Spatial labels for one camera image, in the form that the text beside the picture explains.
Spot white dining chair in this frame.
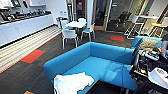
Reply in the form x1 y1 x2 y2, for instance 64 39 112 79
61 28 80 50
80 22 96 43
77 17 88 24
59 19 70 30

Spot orange high table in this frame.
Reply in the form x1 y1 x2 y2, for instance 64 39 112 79
149 22 168 38

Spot round white device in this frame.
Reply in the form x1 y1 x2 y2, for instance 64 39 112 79
147 66 168 89

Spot black equipment cart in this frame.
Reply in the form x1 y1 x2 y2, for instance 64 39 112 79
128 46 168 94

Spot square white table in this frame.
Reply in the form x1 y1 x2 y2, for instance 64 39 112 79
64 20 88 34

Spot person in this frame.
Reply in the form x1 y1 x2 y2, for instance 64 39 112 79
160 33 168 58

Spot blue corner sofa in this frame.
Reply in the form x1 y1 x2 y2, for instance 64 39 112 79
43 35 165 94

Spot beige patterned cushion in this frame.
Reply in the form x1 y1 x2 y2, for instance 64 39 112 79
137 37 160 53

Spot white counter cabinets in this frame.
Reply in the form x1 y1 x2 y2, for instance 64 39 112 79
0 12 55 48

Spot white t-shirt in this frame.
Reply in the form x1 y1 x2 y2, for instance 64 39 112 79
53 71 96 94

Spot black office chair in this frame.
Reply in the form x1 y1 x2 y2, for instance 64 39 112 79
117 11 132 28

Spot white wall cabinets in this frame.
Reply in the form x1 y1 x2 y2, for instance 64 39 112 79
27 0 47 7

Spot white high table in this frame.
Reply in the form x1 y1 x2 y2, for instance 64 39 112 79
125 14 160 40

